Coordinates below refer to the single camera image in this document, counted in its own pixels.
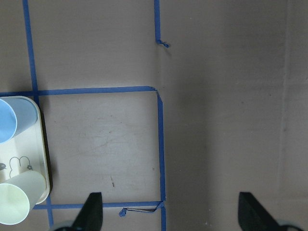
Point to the light blue plastic cup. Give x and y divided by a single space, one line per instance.
17 114

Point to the pale green plastic cup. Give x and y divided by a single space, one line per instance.
19 194

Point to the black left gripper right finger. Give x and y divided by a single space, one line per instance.
252 216

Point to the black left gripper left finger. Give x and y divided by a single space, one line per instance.
90 217

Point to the cream serving tray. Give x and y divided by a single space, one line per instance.
26 151

